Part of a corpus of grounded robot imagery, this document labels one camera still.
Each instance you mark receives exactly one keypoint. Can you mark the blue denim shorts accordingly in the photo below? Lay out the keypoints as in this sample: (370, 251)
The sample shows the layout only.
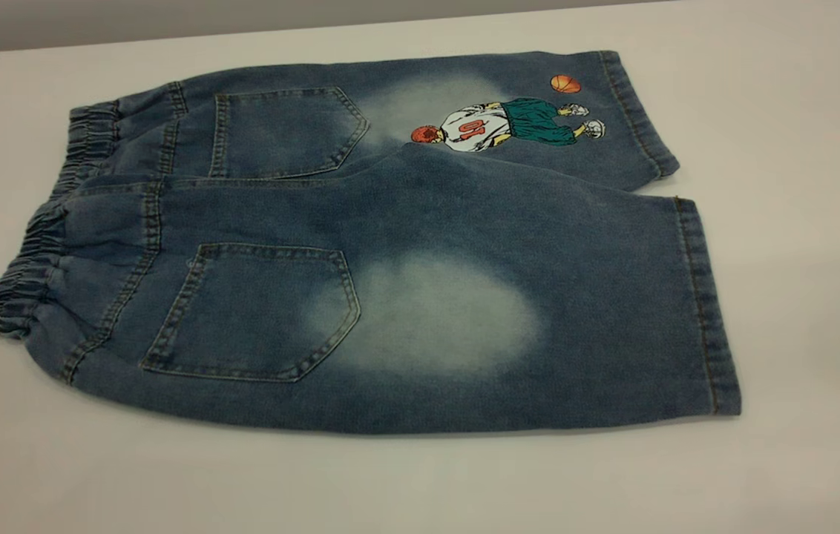
(464, 222)

